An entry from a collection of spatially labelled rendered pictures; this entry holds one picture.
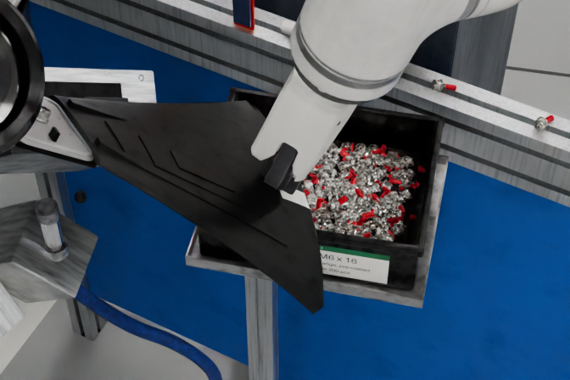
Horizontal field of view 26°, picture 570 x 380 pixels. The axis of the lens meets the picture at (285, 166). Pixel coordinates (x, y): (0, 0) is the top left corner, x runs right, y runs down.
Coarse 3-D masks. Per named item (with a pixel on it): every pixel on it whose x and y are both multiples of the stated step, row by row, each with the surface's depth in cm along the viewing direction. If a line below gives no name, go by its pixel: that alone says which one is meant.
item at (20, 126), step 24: (0, 0) 81; (0, 24) 81; (24, 24) 82; (0, 48) 80; (24, 48) 82; (0, 72) 80; (24, 72) 82; (0, 96) 80; (24, 96) 81; (0, 120) 80; (24, 120) 81; (0, 144) 79
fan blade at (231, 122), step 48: (96, 144) 89; (144, 144) 94; (192, 144) 99; (240, 144) 104; (144, 192) 89; (192, 192) 93; (240, 192) 98; (240, 240) 93; (288, 240) 99; (288, 288) 95
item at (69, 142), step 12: (48, 108) 92; (60, 108) 93; (36, 120) 89; (60, 120) 91; (36, 132) 87; (48, 132) 88; (60, 132) 89; (72, 132) 90; (36, 144) 85; (48, 144) 86; (60, 144) 87; (72, 144) 88; (84, 144) 89; (72, 156) 87; (84, 156) 87
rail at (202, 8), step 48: (48, 0) 145; (96, 0) 141; (144, 0) 137; (192, 0) 137; (192, 48) 140; (240, 48) 135; (288, 48) 131; (384, 96) 130; (432, 96) 126; (480, 96) 126; (480, 144) 127; (528, 144) 124
